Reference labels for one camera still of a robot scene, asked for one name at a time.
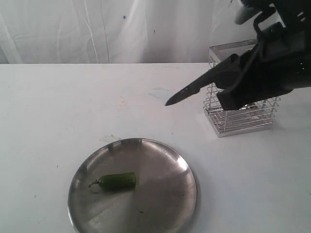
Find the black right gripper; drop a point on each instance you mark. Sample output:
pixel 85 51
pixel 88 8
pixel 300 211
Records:
pixel 279 63

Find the black serrated knife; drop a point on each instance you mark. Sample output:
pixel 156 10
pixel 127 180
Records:
pixel 231 63

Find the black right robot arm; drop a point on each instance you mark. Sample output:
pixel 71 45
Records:
pixel 283 11

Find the round stainless steel plate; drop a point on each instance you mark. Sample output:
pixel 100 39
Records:
pixel 164 199

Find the white backdrop curtain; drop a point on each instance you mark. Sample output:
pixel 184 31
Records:
pixel 116 31

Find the chrome wire utensil holder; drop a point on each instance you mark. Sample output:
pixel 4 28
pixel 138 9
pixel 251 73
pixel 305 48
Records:
pixel 252 117

